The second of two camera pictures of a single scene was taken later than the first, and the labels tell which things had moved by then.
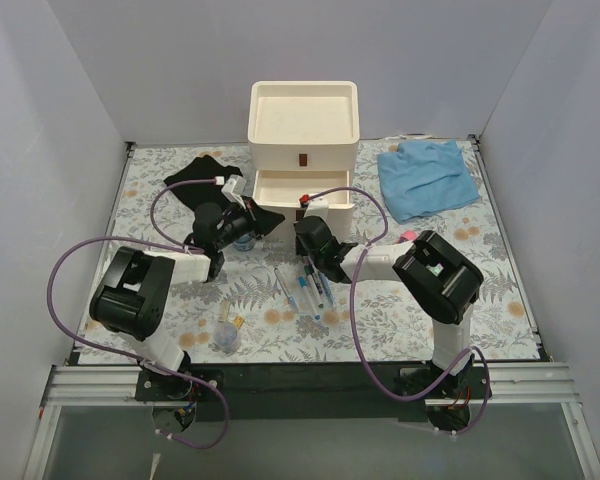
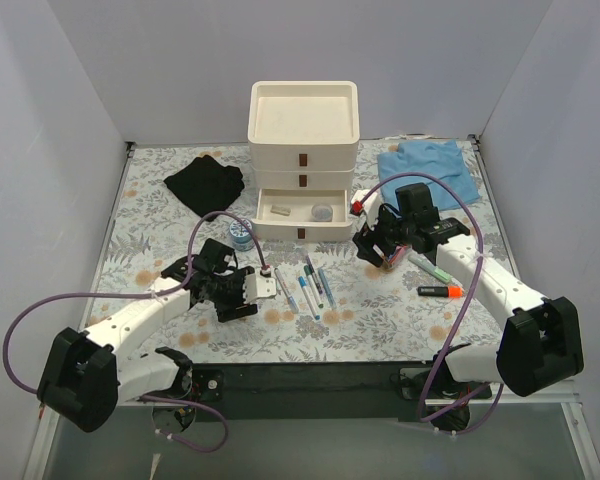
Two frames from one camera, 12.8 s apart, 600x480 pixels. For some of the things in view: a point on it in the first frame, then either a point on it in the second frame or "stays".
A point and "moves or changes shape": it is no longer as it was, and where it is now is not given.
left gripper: x=252 y=218 -> x=235 y=298
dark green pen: x=316 y=277 stays
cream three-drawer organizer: x=301 y=136 stays
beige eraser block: x=224 y=310 moves or changes shape
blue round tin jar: x=245 y=242 stays
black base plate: x=306 y=392 stays
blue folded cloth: x=422 y=178 stays
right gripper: x=306 y=245 -> x=375 y=245
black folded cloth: x=201 y=168 stays
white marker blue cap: x=302 y=281 stays
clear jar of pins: x=227 y=337 moves or changes shape
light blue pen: x=326 y=288 stays
